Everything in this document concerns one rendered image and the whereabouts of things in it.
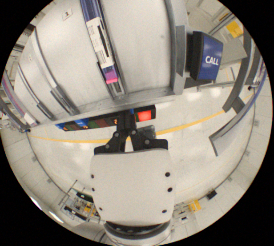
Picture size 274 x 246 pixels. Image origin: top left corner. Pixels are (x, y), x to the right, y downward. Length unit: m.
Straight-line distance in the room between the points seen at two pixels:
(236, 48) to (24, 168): 9.48
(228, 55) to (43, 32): 0.42
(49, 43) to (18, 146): 8.71
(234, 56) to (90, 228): 0.49
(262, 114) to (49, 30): 7.79
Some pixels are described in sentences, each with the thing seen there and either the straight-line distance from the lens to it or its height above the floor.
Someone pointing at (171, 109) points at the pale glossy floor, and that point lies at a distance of 0.92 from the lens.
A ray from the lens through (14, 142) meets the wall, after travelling 8.79.
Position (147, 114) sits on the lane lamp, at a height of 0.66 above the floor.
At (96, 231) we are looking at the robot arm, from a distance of 0.19.
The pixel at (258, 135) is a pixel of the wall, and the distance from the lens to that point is 8.08.
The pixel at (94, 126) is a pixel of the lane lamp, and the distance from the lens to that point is 0.23.
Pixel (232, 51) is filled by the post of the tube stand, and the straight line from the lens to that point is 0.33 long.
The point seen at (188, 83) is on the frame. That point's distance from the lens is 0.19.
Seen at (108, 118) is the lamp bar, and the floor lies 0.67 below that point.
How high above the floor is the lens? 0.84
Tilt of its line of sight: 83 degrees down
